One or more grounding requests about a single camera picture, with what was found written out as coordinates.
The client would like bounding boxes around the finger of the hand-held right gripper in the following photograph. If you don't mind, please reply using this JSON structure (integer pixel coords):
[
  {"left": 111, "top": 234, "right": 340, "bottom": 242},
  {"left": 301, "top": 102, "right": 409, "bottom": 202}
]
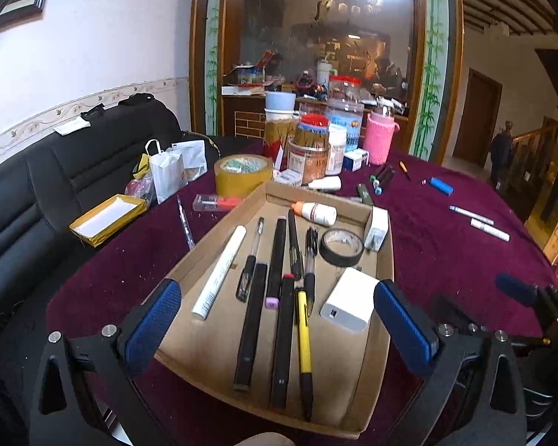
[
  {"left": 494, "top": 273, "right": 558, "bottom": 323},
  {"left": 430, "top": 294, "right": 494, "bottom": 335}
]

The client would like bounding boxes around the clear jar red lid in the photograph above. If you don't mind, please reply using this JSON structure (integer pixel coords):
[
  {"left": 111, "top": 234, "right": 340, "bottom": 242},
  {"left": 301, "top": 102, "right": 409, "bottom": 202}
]
[{"left": 328, "top": 75, "right": 363, "bottom": 107}]

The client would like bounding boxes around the clear case orange cutter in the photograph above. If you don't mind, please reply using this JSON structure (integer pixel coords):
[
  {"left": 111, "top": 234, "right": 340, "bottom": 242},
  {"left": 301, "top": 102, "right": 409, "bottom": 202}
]
[{"left": 192, "top": 194, "right": 243, "bottom": 213}]

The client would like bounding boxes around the white paper sheet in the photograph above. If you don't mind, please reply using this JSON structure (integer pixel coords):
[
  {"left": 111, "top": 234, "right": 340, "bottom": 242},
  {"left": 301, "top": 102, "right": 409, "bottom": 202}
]
[{"left": 52, "top": 118, "right": 92, "bottom": 136}]

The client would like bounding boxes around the toothpick jar red blue lid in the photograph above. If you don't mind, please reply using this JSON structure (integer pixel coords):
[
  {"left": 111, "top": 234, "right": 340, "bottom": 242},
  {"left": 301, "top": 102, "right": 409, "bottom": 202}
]
[{"left": 295, "top": 114, "right": 331, "bottom": 147}]

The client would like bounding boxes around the white capped pen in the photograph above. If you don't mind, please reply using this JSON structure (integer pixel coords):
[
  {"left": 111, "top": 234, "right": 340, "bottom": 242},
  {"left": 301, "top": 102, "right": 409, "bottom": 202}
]
[{"left": 469, "top": 218, "right": 511, "bottom": 242}]

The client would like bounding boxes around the black marker grey cap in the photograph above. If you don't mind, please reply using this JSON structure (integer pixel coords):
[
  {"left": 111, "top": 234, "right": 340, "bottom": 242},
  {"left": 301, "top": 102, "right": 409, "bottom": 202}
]
[{"left": 232, "top": 262, "right": 269, "bottom": 392}]

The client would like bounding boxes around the black marker pink cap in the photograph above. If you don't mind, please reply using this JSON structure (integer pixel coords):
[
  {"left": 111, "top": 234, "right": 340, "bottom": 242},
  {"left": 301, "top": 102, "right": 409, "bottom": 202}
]
[{"left": 264, "top": 217, "right": 288, "bottom": 310}]

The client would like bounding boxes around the blue label plastic jar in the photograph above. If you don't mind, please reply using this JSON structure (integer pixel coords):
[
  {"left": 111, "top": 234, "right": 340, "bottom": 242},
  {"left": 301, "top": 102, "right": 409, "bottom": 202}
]
[{"left": 325, "top": 102, "right": 364, "bottom": 149}]

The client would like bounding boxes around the pink plastic bag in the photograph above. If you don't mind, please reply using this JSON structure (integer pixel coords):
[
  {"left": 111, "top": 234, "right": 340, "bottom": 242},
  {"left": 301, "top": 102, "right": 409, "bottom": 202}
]
[{"left": 125, "top": 174, "right": 155, "bottom": 207}]

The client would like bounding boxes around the pale blue plastic cup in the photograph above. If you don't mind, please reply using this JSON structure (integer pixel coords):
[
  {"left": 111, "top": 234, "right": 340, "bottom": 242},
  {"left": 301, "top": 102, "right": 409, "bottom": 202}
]
[{"left": 264, "top": 90, "right": 298, "bottom": 124}]

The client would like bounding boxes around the purple velvet tablecloth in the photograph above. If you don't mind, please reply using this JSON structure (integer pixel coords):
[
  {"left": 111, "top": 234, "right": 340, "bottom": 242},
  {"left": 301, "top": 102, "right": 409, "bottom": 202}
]
[{"left": 46, "top": 137, "right": 558, "bottom": 446}]

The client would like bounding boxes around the clear thin pen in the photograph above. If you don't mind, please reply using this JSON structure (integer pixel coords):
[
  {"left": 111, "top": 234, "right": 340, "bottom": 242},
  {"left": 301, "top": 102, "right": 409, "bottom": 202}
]
[{"left": 177, "top": 195, "right": 196, "bottom": 251}]

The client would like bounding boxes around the white glue bottle orange cap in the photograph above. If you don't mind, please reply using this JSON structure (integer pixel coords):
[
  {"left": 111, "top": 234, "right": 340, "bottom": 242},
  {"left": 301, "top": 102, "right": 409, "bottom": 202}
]
[{"left": 291, "top": 200, "right": 338, "bottom": 227}]

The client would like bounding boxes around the large white charger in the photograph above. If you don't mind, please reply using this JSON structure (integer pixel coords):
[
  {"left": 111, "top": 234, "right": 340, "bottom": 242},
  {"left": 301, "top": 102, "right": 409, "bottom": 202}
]
[{"left": 319, "top": 267, "right": 381, "bottom": 334}]

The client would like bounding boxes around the yellow tape roll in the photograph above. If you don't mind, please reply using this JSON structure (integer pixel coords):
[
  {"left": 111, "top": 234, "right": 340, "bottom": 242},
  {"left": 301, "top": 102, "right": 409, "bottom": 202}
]
[{"left": 214, "top": 153, "right": 274, "bottom": 198}]

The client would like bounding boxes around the black leather sofa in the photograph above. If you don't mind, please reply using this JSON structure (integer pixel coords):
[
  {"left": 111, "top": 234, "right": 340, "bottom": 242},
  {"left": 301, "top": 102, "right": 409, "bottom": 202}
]
[{"left": 0, "top": 94, "right": 224, "bottom": 335}]

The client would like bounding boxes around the pink knitted bottle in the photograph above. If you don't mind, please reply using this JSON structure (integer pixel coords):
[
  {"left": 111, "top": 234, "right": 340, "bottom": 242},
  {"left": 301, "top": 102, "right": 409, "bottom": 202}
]
[{"left": 363, "top": 97, "right": 401, "bottom": 165}]

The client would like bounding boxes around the white plastic jar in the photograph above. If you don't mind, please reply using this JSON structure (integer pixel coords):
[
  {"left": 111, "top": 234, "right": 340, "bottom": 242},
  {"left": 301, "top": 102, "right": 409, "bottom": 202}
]
[{"left": 325, "top": 123, "right": 348, "bottom": 175}]

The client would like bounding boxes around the brown cardboard box tray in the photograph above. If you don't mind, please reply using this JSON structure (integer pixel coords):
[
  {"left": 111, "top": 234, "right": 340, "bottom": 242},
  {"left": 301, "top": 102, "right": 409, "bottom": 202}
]
[{"left": 153, "top": 180, "right": 395, "bottom": 440}]

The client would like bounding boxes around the yellow cardboard box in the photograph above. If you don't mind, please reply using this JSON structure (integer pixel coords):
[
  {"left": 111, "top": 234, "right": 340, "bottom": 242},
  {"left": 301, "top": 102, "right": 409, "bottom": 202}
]
[{"left": 69, "top": 194, "right": 148, "bottom": 248}]

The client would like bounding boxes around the wooden glass cabinet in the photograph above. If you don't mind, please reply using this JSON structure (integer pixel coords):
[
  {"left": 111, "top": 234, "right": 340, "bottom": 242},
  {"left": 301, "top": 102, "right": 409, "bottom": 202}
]
[{"left": 188, "top": 0, "right": 463, "bottom": 168}]

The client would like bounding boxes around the wooden stair railing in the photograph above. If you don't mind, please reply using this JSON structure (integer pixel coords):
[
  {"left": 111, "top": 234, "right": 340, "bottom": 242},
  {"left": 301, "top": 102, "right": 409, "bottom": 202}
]
[{"left": 511, "top": 118, "right": 558, "bottom": 196}]

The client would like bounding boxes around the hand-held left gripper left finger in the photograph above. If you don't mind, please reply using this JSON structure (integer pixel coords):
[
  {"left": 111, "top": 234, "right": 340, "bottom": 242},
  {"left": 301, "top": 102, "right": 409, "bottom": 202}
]
[{"left": 30, "top": 278, "right": 183, "bottom": 446}]

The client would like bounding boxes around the orange label jar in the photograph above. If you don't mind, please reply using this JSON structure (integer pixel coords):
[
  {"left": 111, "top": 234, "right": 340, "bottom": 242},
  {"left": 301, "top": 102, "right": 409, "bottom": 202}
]
[{"left": 287, "top": 142, "right": 332, "bottom": 187}]

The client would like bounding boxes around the black pen with clip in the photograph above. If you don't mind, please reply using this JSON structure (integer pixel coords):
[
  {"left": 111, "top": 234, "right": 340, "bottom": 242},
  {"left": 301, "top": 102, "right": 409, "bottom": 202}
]
[{"left": 287, "top": 209, "right": 305, "bottom": 282}]

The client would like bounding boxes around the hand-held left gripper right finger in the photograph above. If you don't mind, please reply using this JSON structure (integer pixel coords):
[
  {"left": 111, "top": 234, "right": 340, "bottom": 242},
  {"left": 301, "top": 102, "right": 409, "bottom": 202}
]
[{"left": 373, "top": 279, "right": 528, "bottom": 446}]

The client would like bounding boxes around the yellow black pen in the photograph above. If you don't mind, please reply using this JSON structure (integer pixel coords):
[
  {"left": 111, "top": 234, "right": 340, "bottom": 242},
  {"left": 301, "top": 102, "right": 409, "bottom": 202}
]
[{"left": 294, "top": 287, "right": 314, "bottom": 423}]

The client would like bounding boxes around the wooden door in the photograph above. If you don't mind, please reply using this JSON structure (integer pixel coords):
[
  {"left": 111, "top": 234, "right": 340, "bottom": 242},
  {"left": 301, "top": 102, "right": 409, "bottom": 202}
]
[{"left": 453, "top": 69, "right": 503, "bottom": 168}]

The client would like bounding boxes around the black tape roll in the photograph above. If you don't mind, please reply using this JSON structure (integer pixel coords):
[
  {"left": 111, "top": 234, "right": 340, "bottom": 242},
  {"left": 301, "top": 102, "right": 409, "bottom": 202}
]
[{"left": 318, "top": 229, "right": 365, "bottom": 268}]

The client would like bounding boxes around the clear gel pen black cap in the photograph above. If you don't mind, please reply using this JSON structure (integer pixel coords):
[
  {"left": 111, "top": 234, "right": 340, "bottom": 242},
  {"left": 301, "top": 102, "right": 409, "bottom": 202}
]
[{"left": 235, "top": 217, "right": 266, "bottom": 303}]

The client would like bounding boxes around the small blue white box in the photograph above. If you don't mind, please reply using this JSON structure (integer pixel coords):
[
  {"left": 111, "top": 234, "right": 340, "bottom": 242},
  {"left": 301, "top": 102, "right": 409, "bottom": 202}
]
[{"left": 343, "top": 148, "right": 369, "bottom": 172}]

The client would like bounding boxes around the white pen teal tip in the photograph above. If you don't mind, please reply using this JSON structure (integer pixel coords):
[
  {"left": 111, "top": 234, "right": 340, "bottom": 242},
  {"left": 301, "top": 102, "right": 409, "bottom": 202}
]
[{"left": 449, "top": 205, "right": 494, "bottom": 226}]

